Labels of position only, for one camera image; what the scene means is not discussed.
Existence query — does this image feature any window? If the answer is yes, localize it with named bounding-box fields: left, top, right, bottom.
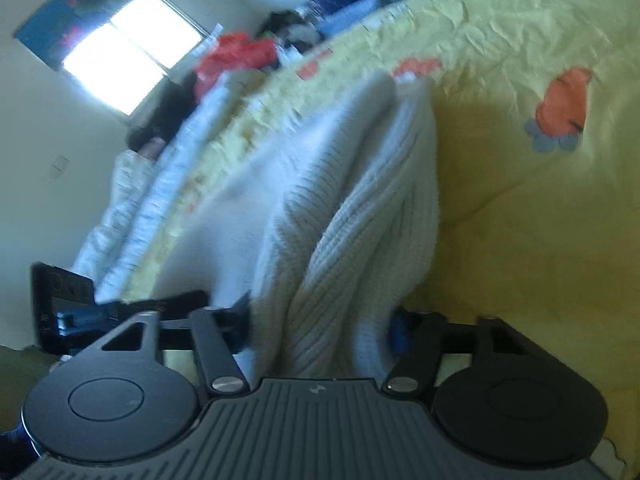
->
left=61, top=0, right=211, bottom=116

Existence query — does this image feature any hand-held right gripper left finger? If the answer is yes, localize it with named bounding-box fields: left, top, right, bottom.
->
left=97, top=290, right=253, bottom=398

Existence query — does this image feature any yellow printed bedsheet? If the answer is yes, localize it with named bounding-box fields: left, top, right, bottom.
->
left=122, top=0, right=640, bottom=480

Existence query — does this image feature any blue curtain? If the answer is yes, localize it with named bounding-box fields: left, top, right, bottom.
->
left=14, top=0, right=161, bottom=68

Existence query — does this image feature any white knit sweater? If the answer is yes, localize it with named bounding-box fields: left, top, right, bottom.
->
left=150, top=70, right=443, bottom=378

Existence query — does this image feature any red plastic bag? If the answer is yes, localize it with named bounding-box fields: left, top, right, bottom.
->
left=194, top=31, right=281, bottom=101

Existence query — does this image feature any dark clothes pile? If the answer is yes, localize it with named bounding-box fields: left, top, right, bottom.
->
left=126, top=72, right=201, bottom=153

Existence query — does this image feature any light blue knit sweater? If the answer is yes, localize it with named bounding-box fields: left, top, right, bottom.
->
left=315, top=0, right=391, bottom=38

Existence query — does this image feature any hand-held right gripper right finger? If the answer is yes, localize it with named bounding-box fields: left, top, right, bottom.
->
left=381, top=307, right=543, bottom=397

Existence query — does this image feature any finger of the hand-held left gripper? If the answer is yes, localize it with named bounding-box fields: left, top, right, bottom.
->
left=95, top=289, right=212, bottom=322

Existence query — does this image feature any white script-print quilt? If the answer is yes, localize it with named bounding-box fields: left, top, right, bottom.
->
left=72, top=67, right=266, bottom=303

